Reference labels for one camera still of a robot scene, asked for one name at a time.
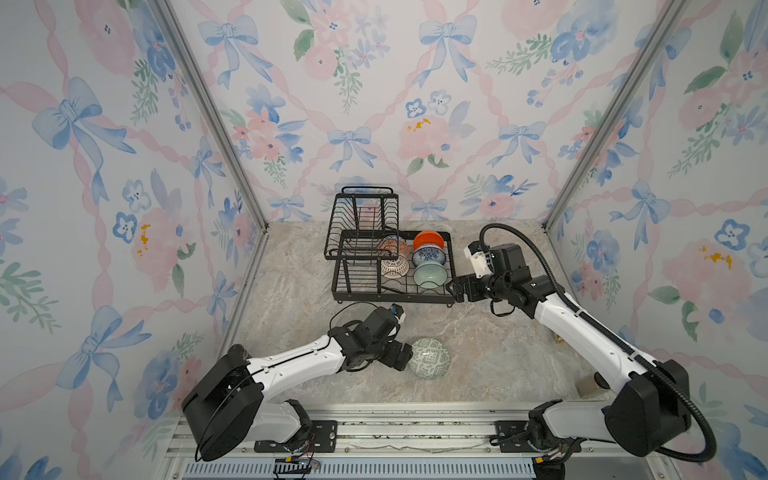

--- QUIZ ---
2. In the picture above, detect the red patterned bowl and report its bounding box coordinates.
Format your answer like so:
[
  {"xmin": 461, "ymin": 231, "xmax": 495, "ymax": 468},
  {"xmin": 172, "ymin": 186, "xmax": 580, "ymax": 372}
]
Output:
[{"xmin": 378, "ymin": 235, "xmax": 410, "ymax": 257}]

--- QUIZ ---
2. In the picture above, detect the black corrugated cable hose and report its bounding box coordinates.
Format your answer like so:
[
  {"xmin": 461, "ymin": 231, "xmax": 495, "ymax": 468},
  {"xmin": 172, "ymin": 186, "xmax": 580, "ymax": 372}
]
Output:
[{"xmin": 478, "ymin": 223, "xmax": 718, "ymax": 464}]

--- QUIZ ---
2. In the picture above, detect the white patterned bowl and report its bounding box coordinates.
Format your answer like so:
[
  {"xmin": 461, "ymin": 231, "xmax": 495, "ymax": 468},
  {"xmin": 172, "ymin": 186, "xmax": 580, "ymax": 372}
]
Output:
[{"xmin": 381, "ymin": 255, "xmax": 410, "ymax": 279}]

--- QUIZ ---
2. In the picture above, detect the right aluminium corner post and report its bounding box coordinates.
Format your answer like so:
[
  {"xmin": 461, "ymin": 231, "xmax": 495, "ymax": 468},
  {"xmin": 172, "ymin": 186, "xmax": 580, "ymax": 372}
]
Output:
[{"xmin": 542, "ymin": 0, "xmax": 690, "ymax": 233}]

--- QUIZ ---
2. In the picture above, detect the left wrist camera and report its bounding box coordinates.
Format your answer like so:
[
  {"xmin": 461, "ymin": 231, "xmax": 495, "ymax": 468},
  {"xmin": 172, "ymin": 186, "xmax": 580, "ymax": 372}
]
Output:
[{"xmin": 389, "ymin": 303, "xmax": 406, "ymax": 325}]

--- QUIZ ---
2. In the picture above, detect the left aluminium corner post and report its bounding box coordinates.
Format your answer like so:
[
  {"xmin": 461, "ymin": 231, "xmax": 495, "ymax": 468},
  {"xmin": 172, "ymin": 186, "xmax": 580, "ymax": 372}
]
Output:
[{"xmin": 148, "ymin": 0, "xmax": 268, "ymax": 234}]

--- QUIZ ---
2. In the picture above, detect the black wire dish rack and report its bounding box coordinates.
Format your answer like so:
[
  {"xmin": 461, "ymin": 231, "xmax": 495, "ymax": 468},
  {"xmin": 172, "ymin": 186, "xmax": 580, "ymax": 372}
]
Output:
[{"xmin": 324, "ymin": 185, "xmax": 455, "ymax": 307}]

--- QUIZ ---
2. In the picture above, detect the blue floral bowl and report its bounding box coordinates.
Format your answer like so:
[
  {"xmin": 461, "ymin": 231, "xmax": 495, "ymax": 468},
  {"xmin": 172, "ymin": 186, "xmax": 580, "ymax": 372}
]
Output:
[{"xmin": 412, "ymin": 244, "xmax": 447, "ymax": 268}]

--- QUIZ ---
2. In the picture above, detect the black-lidded jar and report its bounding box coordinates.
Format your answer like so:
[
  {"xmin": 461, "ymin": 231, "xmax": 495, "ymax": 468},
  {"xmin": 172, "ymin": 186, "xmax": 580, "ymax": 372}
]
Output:
[{"xmin": 576, "ymin": 372, "xmax": 610, "ymax": 399}]

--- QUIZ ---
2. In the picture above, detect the pale green bowl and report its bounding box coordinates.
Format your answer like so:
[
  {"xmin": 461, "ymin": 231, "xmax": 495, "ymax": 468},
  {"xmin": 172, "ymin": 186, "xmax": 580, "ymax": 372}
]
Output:
[{"xmin": 413, "ymin": 263, "xmax": 448, "ymax": 290}]

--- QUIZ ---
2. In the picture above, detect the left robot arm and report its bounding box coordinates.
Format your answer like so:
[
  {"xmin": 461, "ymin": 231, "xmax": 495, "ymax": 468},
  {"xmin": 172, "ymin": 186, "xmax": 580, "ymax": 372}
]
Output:
[{"xmin": 182, "ymin": 304, "xmax": 413, "ymax": 462}]

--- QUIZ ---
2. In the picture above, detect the aluminium corner post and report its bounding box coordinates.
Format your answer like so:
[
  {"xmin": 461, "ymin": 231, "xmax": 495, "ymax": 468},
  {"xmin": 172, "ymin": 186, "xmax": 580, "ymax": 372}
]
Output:
[
  {"xmin": 148, "ymin": 0, "xmax": 268, "ymax": 234},
  {"xmin": 542, "ymin": 0, "xmax": 690, "ymax": 233}
]

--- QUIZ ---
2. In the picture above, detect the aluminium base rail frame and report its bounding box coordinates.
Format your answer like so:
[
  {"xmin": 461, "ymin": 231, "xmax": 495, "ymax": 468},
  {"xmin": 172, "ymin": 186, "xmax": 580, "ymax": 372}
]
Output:
[{"xmin": 155, "ymin": 402, "xmax": 683, "ymax": 479}]

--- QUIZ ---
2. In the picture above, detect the orange bowl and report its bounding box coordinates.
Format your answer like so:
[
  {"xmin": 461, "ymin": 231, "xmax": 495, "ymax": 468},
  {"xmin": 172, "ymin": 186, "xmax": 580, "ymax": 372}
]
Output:
[{"xmin": 412, "ymin": 230, "xmax": 445, "ymax": 250}]

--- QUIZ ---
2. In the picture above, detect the green patterned bowl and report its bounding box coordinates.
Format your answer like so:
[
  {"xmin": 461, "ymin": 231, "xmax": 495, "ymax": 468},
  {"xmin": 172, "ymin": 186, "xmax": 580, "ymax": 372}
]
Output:
[{"xmin": 408, "ymin": 338, "xmax": 451, "ymax": 380}]

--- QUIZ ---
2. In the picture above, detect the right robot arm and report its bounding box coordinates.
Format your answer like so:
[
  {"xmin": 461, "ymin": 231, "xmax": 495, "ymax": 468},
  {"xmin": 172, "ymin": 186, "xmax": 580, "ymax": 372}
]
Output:
[{"xmin": 452, "ymin": 241, "xmax": 692, "ymax": 456}]

